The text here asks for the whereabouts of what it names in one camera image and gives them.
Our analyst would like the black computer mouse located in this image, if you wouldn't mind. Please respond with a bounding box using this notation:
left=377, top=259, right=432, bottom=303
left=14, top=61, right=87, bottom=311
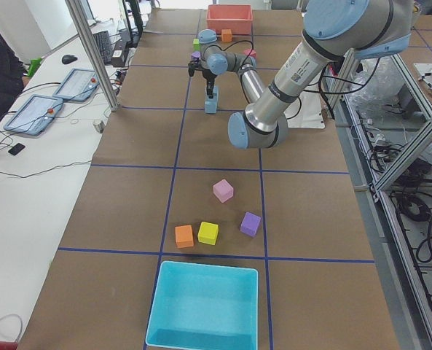
left=61, top=55, right=78, bottom=65

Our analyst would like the orange block right side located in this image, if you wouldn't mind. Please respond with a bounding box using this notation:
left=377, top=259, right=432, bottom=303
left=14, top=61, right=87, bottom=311
left=221, top=28, right=232, bottom=42

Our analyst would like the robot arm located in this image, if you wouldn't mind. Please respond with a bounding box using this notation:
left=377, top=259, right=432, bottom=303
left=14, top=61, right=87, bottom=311
left=188, top=1, right=413, bottom=149

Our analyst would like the teach pendant near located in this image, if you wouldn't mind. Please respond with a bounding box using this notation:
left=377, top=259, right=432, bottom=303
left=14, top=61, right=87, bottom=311
left=4, top=94, right=64, bottom=136

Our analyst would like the magenta block lone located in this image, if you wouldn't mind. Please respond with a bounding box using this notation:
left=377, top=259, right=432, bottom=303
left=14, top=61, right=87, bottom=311
left=243, top=49, right=256, bottom=59

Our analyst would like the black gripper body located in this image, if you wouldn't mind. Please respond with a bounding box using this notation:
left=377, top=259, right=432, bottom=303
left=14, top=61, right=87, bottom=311
left=188, top=59, right=216, bottom=85

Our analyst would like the black keyboard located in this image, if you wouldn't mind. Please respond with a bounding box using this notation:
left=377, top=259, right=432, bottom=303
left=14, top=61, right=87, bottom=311
left=93, top=31, right=113, bottom=65

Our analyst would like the blue tray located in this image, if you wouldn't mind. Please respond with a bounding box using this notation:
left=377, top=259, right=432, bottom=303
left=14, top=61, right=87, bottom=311
left=145, top=261, right=259, bottom=349

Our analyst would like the orange block left side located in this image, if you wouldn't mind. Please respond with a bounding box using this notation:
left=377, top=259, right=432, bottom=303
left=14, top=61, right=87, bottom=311
left=174, top=225, right=194, bottom=249

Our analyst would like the purple block left side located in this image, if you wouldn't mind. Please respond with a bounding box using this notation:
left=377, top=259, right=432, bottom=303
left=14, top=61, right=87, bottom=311
left=240, top=211, right=262, bottom=237

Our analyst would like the yellow block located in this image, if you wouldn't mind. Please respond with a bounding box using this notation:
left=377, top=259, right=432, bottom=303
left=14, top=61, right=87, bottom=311
left=197, top=222, right=219, bottom=245

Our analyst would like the arm gripper cable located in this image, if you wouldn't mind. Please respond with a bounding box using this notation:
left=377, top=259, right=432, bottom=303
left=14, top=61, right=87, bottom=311
left=215, top=39, right=256, bottom=55

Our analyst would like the aluminium frame post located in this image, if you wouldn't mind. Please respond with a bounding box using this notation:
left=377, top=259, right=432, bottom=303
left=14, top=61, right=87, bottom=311
left=66, top=0, right=119, bottom=112

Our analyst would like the teach pendant far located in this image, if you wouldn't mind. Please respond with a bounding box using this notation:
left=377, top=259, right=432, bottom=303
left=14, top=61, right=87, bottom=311
left=52, top=69, right=99, bottom=102

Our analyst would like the black phone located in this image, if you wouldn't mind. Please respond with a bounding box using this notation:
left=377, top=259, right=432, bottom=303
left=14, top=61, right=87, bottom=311
left=8, top=143, right=25, bottom=156

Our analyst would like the orange block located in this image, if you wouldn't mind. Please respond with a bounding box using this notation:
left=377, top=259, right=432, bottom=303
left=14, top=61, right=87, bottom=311
left=174, top=225, right=194, bottom=249
left=221, top=28, right=232, bottom=42

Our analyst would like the light pink block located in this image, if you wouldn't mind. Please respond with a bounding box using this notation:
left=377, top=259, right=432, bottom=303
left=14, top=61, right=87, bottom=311
left=213, top=179, right=234, bottom=203

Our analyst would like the light blue block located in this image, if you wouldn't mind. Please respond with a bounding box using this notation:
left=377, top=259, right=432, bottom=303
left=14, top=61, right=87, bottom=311
left=205, top=85, right=219, bottom=104
left=204, top=101, right=217, bottom=114

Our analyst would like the green block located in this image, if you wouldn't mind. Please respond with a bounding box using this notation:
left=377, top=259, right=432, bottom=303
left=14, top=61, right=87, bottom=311
left=192, top=38, right=200, bottom=51

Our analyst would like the teach pendant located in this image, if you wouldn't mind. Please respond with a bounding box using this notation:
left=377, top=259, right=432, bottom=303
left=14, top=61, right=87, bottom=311
left=52, top=69, right=99, bottom=102
left=4, top=94, right=64, bottom=136

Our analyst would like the pink tray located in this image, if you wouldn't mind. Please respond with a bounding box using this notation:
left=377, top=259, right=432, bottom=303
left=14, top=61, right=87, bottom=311
left=206, top=4, right=253, bottom=35

